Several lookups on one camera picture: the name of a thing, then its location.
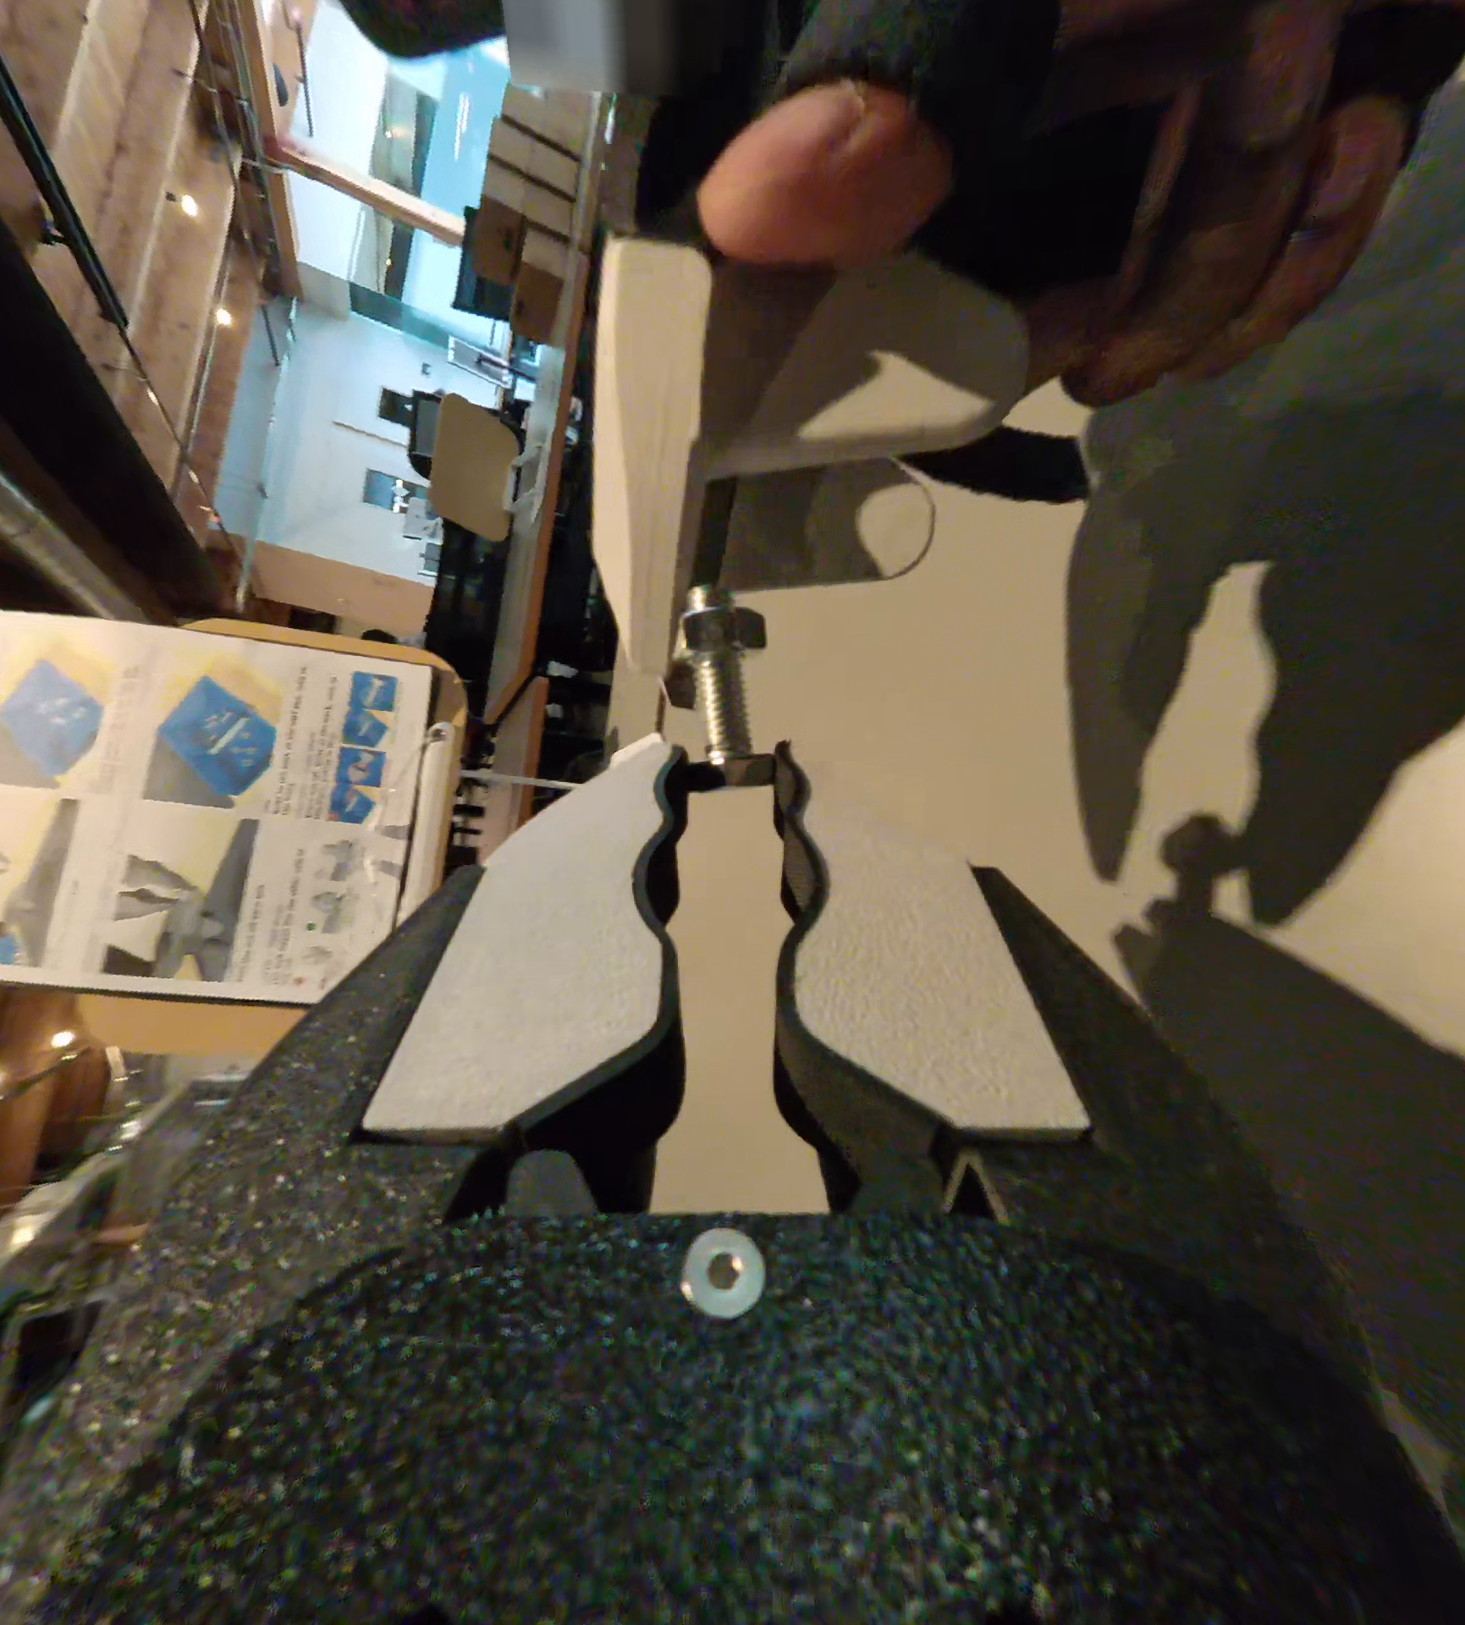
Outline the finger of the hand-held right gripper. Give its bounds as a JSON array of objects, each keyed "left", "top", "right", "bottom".
[{"left": 590, "top": 238, "right": 716, "bottom": 680}]

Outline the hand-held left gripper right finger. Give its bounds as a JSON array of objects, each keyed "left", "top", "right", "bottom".
[{"left": 772, "top": 739, "right": 1092, "bottom": 1140}]

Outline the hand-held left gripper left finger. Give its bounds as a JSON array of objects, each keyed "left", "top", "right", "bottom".
[{"left": 360, "top": 736, "right": 688, "bottom": 1140}]

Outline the silver hex bolt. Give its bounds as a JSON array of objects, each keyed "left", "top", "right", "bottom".
[{"left": 667, "top": 583, "right": 769, "bottom": 764}]

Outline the person's right hand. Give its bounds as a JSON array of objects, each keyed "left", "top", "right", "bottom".
[{"left": 697, "top": 0, "right": 1465, "bottom": 407}]

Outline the beige tablet on stand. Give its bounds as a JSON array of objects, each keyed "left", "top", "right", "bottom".
[{"left": 431, "top": 394, "right": 521, "bottom": 545}]

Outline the stack of cardboard boxes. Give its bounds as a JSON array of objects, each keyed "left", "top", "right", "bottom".
[{"left": 472, "top": 115, "right": 595, "bottom": 345}]

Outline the instruction sheet on clipboard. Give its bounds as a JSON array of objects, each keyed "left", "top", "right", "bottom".
[{"left": 0, "top": 618, "right": 470, "bottom": 1058}]

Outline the printed instruction sheet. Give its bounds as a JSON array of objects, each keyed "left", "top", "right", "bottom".
[{"left": 0, "top": 606, "right": 435, "bottom": 1007}]

